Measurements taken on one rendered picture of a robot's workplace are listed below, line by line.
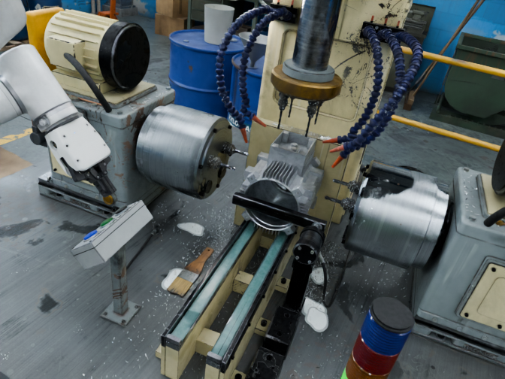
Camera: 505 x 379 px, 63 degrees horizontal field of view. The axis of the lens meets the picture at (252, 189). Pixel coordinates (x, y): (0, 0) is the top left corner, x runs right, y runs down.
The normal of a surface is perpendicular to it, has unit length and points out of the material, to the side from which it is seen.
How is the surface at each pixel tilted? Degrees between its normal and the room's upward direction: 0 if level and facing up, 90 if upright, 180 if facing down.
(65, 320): 0
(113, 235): 51
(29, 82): 61
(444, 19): 90
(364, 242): 103
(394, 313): 0
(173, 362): 90
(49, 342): 0
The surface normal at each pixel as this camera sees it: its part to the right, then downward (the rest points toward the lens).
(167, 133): -0.18, -0.23
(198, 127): -0.04, -0.57
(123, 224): 0.79, -0.30
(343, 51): -0.36, 0.46
